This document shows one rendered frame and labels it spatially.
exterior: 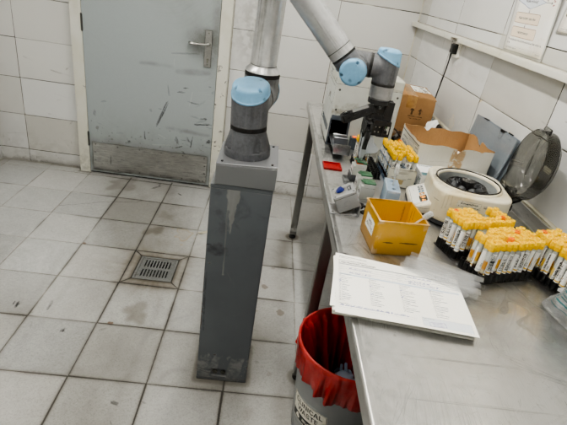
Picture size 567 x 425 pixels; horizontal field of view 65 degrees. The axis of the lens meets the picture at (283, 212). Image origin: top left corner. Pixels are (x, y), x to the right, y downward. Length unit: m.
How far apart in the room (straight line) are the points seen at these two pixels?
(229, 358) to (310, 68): 2.04
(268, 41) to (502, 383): 1.10
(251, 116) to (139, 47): 1.94
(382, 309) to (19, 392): 1.44
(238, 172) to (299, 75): 1.87
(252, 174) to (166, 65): 1.92
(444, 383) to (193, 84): 2.66
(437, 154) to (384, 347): 0.96
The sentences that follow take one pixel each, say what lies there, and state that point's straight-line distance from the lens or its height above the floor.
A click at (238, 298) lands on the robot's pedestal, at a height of 0.43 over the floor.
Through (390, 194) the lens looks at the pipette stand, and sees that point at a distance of 1.33.
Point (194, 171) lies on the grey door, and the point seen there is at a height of 0.11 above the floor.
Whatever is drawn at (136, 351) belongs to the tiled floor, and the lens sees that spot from 2.07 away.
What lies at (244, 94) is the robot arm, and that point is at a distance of 1.36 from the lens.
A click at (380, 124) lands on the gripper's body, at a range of 1.50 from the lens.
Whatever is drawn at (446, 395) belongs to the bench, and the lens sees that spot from 0.89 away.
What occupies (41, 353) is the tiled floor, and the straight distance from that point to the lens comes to 2.13.
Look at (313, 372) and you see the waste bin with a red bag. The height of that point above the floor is 0.40.
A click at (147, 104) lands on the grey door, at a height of 0.57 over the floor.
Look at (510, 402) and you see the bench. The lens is 0.94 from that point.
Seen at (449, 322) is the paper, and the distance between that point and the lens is 1.02.
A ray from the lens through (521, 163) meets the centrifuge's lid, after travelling 1.65.
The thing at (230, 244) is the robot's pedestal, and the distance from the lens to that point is 1.52.
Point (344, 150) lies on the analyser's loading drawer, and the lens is 1.77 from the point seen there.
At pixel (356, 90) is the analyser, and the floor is 1.11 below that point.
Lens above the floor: 1.47
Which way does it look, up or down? 28 degrees down
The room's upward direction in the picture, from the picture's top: 9 degrees clockwise
